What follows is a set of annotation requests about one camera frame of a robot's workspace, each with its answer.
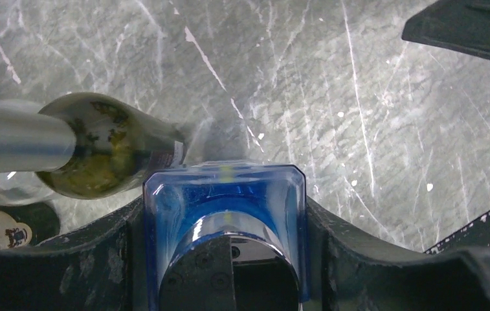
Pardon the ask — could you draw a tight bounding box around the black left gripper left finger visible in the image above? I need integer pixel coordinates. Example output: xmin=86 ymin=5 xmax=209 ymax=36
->
xmin=0 ymin=198 xmax=148 ymax=310

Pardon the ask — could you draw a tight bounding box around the clear glass bottle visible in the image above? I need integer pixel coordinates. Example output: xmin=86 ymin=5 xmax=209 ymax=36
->
xmin=0 ymin=172 xmax=62 ymax=206

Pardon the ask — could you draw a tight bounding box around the green wine bottle brown label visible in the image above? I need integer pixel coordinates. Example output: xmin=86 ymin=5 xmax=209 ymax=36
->
xmin=0 ymin=91 xmax=187 ymax=200

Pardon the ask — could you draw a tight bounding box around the dark bottle cream label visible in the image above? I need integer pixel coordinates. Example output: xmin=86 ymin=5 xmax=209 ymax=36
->
xmin=0 ymin=202 xmax=60 ymax=250

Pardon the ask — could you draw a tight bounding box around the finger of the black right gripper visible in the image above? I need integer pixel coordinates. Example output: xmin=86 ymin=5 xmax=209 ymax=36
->
xmin=401 ymin=0 xmax=490 ymax=60

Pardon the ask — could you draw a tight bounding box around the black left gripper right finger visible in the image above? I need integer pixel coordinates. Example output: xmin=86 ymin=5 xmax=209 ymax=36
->
xmin=304 ymin=199 xmax=490 ymax=310

